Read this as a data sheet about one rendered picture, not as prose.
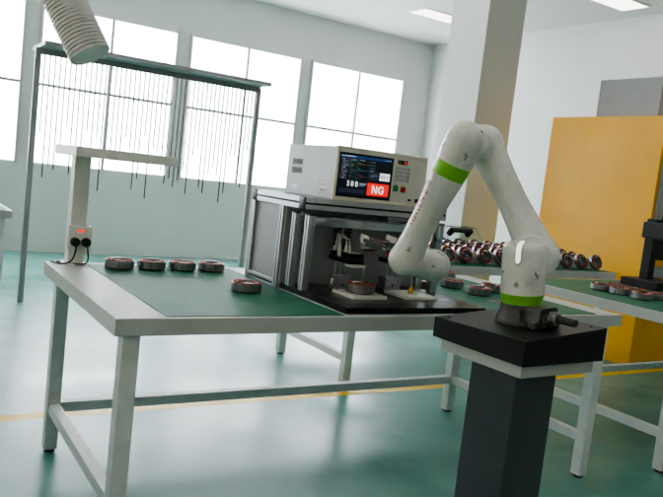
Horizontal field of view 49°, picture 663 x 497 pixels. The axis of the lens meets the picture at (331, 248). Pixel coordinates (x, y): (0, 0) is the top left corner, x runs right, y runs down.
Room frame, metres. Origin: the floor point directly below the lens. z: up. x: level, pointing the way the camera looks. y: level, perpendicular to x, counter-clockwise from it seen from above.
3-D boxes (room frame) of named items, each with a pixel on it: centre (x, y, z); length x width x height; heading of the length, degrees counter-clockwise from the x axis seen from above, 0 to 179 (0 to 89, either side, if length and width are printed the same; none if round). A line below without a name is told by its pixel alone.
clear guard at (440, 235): (2.87, -0.40, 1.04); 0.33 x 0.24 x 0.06; 33
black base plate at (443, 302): (2.76, -0.22, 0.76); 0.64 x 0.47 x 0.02; 123
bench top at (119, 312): (2.96, -0.09, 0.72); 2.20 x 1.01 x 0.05; 123
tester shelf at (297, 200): (3.02, -0.05, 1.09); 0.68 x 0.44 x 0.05; 123
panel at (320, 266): (2.97, -0.09, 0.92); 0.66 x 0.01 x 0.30; 123
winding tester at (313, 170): (3.03, -0.06, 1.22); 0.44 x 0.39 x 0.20; 123
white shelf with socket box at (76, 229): (2.75, 0.85, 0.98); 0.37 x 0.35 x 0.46; 123
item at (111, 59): (5.89, 1.54, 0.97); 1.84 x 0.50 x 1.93; 123
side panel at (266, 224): (2.91, 0.26, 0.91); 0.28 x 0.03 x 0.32; 33
